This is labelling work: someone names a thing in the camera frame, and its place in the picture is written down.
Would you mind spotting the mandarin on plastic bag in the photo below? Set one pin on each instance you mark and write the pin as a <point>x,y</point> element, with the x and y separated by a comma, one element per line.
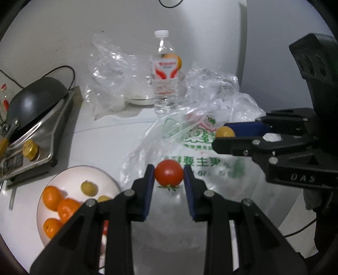
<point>51,227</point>

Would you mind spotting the red label sauce bottle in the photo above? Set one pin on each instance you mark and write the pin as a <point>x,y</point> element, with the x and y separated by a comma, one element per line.
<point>5,97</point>

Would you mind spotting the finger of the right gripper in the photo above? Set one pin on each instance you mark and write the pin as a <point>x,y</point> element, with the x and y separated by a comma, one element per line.
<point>237,145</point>
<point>250,128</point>

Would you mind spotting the printed clear plastic bag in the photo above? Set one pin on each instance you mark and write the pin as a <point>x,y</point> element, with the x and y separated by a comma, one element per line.
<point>169,241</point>

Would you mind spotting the black wok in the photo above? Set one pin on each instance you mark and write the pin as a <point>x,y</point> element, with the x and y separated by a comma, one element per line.
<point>35,99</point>

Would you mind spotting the wooden wok handle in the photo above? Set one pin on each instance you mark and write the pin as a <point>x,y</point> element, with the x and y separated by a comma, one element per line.
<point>3,146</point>

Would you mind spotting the white round plate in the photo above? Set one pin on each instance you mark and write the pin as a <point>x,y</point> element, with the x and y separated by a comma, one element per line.
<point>69,183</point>

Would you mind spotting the gold cooker knob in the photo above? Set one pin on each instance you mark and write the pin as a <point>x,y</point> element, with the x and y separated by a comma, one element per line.
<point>30,150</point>

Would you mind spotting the small mandarin orange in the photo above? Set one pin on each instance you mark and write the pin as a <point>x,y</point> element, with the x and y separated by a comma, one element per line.
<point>51,197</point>

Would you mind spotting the steel induction cooker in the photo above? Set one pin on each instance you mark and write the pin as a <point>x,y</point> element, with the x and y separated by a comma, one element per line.
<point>16,168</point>

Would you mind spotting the large mandarin orange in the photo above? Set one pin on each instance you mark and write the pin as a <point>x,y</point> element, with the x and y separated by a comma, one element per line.
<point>66,209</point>

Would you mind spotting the orange fruit behind bottle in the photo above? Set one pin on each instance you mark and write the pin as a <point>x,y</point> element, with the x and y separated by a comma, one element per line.
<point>174,56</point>

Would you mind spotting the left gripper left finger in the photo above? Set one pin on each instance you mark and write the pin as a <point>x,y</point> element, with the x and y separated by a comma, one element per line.
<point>76,247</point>

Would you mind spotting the clear bag on right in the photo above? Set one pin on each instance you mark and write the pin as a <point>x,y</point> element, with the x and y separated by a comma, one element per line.
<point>204,85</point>

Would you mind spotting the white dish under bag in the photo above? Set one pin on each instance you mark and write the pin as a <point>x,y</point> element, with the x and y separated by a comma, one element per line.
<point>141,100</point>

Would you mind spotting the clear water bottle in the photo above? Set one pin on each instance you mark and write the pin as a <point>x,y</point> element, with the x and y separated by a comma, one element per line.
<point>165,75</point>

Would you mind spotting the yellow kumquat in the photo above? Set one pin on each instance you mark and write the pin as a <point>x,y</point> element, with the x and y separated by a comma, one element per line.
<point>89,188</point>
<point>103,198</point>
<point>224,132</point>

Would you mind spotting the red cherry tomato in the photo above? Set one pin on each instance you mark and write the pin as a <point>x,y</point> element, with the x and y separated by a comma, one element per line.
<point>105,227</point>
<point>169,174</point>

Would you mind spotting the crumpled clear plastic bag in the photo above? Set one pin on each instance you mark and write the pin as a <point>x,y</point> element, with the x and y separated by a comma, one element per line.
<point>116,76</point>

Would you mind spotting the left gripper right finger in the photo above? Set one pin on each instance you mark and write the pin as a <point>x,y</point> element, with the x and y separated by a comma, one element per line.
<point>240,237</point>

